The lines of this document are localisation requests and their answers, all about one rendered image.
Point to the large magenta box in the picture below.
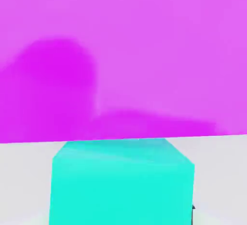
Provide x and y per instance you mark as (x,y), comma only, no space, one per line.
(135,45)

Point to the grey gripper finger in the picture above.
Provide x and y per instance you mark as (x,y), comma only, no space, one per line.
(193,214)

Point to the small cyan cube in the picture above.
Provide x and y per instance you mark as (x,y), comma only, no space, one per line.
(121,186)

